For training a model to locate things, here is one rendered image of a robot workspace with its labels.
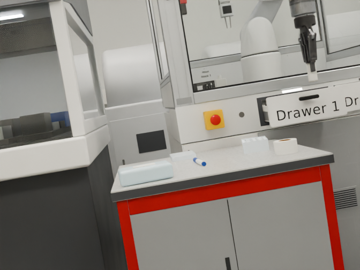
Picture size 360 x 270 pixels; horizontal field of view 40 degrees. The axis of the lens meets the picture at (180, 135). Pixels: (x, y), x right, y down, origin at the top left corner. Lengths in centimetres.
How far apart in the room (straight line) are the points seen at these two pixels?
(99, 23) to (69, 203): 359
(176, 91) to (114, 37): 329
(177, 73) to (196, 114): 18
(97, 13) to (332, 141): 358
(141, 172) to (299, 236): 48
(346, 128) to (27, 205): 126
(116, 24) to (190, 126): 336
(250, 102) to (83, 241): 82
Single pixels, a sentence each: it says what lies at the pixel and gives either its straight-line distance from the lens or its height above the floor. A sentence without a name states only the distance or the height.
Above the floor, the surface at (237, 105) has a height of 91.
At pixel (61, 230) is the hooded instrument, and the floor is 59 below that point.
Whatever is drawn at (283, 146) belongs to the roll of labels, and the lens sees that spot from 151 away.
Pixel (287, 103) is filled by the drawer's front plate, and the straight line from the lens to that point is 186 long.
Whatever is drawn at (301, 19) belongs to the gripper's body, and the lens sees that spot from 185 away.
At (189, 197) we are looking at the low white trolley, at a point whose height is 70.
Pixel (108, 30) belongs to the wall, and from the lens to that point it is 520.
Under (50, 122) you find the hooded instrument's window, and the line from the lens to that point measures 172.
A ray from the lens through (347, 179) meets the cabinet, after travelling 212.
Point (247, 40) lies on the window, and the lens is 201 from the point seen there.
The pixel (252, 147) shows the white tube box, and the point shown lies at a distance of 166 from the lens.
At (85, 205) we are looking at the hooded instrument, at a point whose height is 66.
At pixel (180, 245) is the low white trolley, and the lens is 140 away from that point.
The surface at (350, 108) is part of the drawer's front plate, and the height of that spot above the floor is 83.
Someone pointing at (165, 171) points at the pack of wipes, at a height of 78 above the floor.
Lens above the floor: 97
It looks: 4 degrees down
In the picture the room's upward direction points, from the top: 9 degrees counter-clockwise
